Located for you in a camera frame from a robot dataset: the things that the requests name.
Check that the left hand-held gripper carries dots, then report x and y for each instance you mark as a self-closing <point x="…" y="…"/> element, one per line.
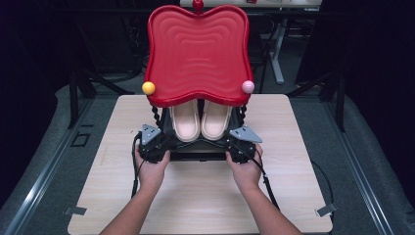
<point x="153" y="148"/>

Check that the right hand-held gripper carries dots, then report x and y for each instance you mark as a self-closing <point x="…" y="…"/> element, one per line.
<point x="241" y="150"/>

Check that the cream clog shoe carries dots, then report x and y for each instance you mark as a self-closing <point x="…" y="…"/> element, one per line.
<point x="185" y="120"/>
<point x="215" y="119"/>

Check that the red and black shoe rack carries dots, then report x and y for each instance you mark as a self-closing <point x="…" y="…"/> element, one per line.
<point x="199" y="55"/>

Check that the person's right hand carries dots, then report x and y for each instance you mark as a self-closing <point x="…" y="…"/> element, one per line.
<point x="246" y="176"/>

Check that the person's left hand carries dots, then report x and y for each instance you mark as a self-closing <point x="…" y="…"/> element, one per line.
<point x="150" y="176"/>

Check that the black metal stand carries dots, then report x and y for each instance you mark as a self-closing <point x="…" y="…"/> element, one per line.
<point x="341" y="104"/>
<point x="75" y="98"/>

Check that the grey table bracket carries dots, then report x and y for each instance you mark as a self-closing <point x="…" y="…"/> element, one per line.
<point x="326" y="210"/>
<point x="75" y="211"/>

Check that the metal floor rail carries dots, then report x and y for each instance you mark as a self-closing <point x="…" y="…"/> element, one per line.
<point x="359" y="169"/>
<point x="49" y="169"/>

